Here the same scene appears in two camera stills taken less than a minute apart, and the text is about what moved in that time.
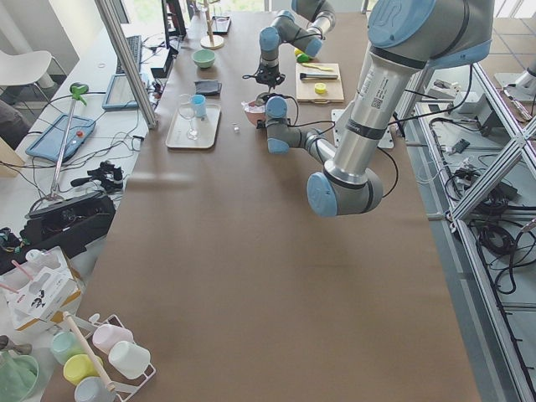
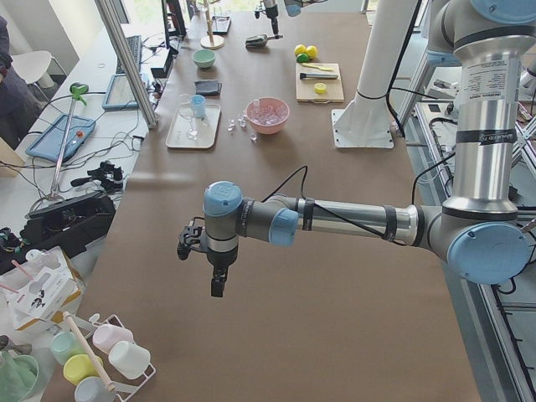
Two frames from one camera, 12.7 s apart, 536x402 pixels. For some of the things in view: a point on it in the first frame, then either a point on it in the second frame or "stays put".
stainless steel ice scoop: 260,99 to 259,40
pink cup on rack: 106,335 stays put
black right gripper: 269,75 to 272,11
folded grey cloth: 208,87 stays put
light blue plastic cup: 200,105 stays put
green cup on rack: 65,344 stays put
